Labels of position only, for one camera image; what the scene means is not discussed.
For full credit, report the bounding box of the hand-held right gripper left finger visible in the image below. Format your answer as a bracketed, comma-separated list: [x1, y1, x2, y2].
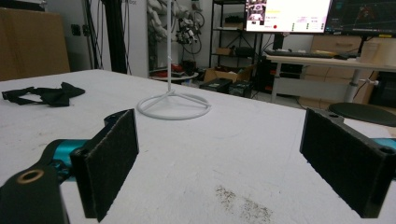
[69, 107, 140, 223]

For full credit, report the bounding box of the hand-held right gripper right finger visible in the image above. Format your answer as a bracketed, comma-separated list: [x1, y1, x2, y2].
[299, 107, 396, 219]

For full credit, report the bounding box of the black strappy garment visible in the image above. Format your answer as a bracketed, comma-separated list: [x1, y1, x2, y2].
[1, 81, 86, 107]

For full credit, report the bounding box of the white metal rack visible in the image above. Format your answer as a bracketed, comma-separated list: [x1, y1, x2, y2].
[136, 0, 212, 121]

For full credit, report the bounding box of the white office desk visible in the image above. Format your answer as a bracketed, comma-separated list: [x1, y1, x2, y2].
[265, 52, 396, 105]

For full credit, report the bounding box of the beige box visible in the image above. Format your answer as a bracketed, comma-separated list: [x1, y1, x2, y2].
[360, 38, 396, 67]

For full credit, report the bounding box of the black keyboard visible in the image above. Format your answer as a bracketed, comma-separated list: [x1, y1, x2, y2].
[274, 49, 335, 60]

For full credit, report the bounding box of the wooden drawer cabinet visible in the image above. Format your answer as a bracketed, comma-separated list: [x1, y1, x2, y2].
[306, 35, 379, 105]

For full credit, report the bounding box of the black case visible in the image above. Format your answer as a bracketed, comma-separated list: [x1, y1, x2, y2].
[228, 80, 253, 99]
[199, 77, 233, 94]

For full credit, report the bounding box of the large brown cardboard panel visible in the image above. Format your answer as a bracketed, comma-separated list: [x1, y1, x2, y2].
[0, 7, 71, 82]

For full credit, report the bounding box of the open cardboard box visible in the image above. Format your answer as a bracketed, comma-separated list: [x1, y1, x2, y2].
[204, 64, 255, 84]

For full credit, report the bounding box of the dark computer monitor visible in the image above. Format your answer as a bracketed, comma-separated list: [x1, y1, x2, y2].
[325, 0, 396, 38]

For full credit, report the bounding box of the bright computer monitor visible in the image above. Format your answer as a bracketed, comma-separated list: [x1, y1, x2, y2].
[244, 0, 332, 35]

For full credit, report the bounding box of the black metal shelf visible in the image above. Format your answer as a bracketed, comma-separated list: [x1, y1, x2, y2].
[209, 0, 263, 70]

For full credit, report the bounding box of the black upright post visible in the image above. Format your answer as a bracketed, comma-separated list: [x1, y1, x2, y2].
[102, 0, 129, 75]

